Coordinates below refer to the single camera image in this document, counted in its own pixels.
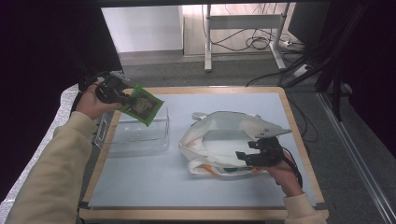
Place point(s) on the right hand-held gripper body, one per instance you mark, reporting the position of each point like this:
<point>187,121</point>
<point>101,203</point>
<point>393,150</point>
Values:
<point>271,152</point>

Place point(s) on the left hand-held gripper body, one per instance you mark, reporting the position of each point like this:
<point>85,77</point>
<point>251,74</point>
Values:
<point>109,91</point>

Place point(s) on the green snack packet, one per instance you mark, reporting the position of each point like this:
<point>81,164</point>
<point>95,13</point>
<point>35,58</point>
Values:
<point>144,107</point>

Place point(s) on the white tote bag coloured patches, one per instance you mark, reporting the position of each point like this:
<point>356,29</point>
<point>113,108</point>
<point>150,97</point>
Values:
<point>224,124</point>

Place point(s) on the clear plastic container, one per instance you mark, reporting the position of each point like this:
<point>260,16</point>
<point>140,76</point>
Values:
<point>140,140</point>

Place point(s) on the person's left hand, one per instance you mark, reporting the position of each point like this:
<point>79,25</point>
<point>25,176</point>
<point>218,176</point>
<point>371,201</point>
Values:
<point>88,104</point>

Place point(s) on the person's right hand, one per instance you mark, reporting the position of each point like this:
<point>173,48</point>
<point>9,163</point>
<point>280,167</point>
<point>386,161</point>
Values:
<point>286,179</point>

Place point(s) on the black curtain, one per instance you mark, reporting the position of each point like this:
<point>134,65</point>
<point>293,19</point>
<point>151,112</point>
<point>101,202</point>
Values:
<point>373,77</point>
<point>40,62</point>

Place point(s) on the light grey table mat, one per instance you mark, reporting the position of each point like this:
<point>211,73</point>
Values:
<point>162,186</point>

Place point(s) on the white power strip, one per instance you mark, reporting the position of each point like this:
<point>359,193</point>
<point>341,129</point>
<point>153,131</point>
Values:
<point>301,70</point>

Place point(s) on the black metal stand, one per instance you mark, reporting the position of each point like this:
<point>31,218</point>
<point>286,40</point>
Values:
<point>336,93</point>

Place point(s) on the black table corner clamp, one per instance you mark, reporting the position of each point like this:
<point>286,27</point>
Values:
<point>83,205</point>

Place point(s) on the white metal desk frame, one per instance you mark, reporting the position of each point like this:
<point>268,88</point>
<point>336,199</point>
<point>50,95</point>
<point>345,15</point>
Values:
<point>243,21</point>

